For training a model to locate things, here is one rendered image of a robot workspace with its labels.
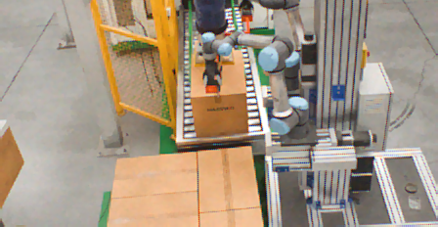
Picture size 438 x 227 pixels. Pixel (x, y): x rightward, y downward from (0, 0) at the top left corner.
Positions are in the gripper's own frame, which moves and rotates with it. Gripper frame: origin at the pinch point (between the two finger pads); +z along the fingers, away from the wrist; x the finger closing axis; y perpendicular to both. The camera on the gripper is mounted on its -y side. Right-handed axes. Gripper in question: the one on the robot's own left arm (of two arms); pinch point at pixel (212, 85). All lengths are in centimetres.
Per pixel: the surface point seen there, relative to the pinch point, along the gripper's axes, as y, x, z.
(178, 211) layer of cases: -40, 28, 69
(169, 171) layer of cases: -3, 37, 70
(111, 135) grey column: 87, 103, 109
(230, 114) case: 30, -8, 48
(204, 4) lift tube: 51, 4, -31
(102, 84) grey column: 88, 100, 54
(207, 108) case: 30, 8, 40
